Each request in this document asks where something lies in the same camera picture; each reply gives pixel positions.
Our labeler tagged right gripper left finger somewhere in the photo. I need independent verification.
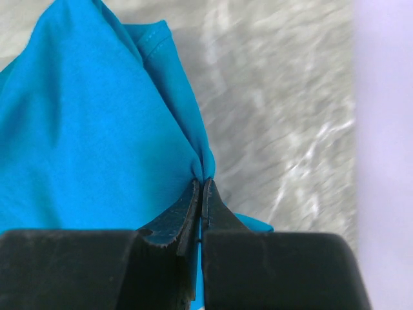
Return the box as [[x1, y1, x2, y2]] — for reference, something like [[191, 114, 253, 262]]
[[138, 180, 200, 309]]

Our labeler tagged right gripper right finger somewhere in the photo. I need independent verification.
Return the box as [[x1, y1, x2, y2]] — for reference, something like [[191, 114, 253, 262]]
[[201, 178, 248, 234]]

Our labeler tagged blue t shirt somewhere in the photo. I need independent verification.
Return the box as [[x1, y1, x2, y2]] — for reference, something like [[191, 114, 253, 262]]
[[1, 1, 275, 309]]

